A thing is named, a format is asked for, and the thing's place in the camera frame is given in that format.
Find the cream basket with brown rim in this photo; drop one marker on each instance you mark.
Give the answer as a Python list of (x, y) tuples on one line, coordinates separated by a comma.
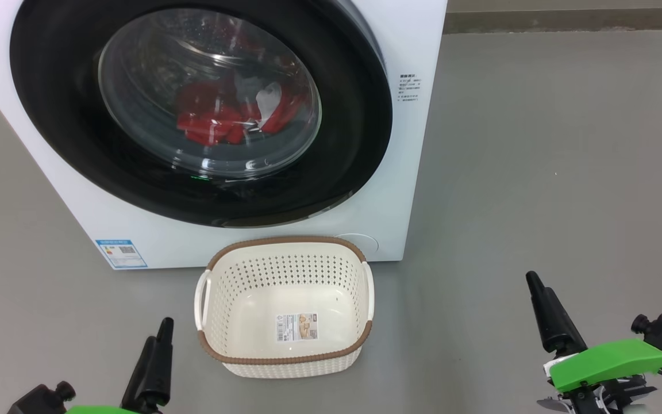
[(291, 359)]

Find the black round glass washer door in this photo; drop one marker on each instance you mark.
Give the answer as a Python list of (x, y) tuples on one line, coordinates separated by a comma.
[(342, 149)]

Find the red and white garment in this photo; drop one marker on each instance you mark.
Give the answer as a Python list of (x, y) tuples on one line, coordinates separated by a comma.
[(210, 123)]

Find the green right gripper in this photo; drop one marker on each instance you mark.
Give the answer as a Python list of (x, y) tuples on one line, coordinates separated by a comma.
[(612, 362)]

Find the white front-load washing machine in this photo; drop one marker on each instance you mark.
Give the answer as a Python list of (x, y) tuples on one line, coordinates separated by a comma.
[(204, 241)]

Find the printed information sticker label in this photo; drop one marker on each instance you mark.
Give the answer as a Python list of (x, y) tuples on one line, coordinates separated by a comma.
[(296, 326)]

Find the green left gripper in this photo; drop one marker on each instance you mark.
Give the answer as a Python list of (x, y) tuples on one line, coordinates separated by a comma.
[(101, 410)]

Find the blue energy label sticker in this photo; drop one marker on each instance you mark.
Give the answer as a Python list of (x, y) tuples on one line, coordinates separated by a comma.
[(121, 253)]

